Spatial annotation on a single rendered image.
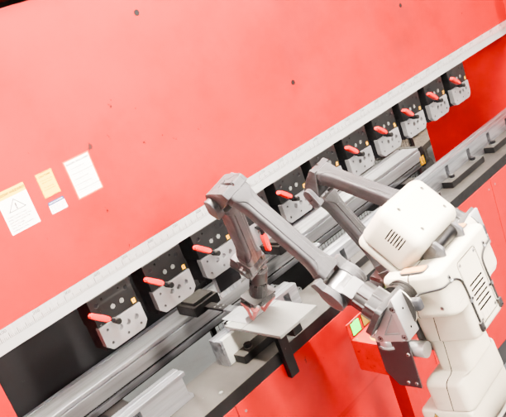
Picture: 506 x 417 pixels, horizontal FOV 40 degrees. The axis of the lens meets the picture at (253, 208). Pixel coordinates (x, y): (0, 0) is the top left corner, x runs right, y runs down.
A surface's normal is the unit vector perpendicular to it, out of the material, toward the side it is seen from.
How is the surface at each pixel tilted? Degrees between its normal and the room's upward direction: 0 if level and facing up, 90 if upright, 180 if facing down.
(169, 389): 90
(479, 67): 90
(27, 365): 90
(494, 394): 82
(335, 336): 90
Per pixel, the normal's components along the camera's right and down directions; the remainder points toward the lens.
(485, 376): 0.66, -0.17
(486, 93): -0.67, 0.44
